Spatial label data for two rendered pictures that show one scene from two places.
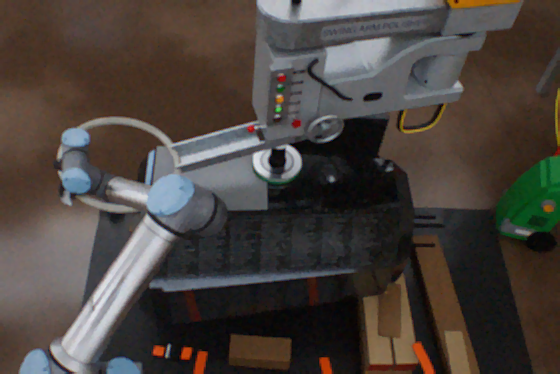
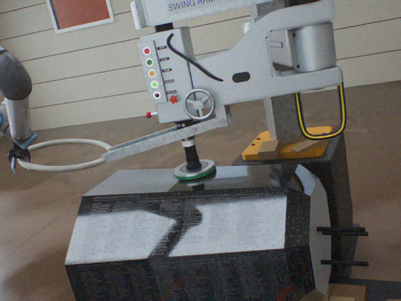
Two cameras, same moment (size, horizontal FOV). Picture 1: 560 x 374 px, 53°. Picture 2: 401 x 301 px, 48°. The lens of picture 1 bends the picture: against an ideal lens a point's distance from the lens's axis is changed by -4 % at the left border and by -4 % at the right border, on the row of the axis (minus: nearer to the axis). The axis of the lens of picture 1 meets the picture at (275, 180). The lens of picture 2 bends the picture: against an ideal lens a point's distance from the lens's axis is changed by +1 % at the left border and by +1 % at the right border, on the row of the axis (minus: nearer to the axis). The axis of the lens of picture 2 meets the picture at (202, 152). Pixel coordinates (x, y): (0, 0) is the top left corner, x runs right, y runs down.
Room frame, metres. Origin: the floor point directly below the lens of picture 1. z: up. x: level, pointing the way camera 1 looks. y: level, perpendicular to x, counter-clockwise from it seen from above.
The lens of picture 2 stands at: (-0.15, -1.23, 1.61)
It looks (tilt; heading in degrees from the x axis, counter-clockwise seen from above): 16 degrees down; 33
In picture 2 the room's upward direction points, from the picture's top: 12 degrees counter-clockwise
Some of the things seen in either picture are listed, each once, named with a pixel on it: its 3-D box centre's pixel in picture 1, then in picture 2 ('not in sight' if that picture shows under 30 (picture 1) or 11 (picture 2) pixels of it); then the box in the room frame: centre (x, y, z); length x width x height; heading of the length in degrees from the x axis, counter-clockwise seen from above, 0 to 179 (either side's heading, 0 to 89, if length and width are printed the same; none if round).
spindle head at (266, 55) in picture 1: (306, 79); (190, 74); (1.68, -0.07, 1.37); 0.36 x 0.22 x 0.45; 112
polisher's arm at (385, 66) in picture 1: (381, 74); (255, 66); (1.78, -0.36, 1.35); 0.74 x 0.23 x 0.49; 112
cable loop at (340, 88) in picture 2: (423, 107); (320, 107); (1.89, -0.61, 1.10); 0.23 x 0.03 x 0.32; 112
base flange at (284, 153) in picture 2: not in sight; (288, 142); (2.41, -0.22, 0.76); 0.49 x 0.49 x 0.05; 6
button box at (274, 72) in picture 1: (278, 96); (153, 73); (1.51, 0.03, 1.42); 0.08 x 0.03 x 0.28; 112
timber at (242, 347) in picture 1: (259, 352); not in sight; (1.09, -0.02, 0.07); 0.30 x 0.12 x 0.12; 92
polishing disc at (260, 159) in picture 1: (277, 161); (194, 167); (1.65, 0.00, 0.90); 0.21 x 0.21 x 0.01
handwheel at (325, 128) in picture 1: (322, 122); (200, 103); (1.58, -0.15, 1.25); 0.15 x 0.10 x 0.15; 112
